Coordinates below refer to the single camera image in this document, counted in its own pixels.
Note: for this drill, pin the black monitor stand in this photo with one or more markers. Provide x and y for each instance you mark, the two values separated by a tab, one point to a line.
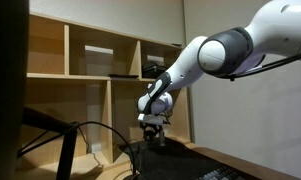
66	150

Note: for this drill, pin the small dark item atop shelf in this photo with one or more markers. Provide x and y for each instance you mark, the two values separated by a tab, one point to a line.
177	44

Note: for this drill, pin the light wooden shelf unit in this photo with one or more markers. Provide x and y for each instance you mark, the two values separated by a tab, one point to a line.
46	53

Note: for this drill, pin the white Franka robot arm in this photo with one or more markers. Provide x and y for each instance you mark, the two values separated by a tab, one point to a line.
283	30

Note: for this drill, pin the black computer mouse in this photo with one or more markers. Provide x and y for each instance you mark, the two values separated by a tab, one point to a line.
150	140

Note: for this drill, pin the black desk mat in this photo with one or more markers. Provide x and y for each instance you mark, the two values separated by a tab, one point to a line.
176	163

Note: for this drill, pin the flat black tablet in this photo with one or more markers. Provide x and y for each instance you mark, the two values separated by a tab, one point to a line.
123	76

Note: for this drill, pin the black computer monitor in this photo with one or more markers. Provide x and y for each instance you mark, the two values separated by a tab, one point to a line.
6	90

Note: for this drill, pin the grey mechanical keyboard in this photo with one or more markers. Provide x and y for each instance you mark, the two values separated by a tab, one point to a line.
220	174

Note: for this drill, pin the white wall outlet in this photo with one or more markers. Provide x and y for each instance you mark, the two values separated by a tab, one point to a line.
96	147

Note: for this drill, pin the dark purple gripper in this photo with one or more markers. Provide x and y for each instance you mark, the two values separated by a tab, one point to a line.
152	126

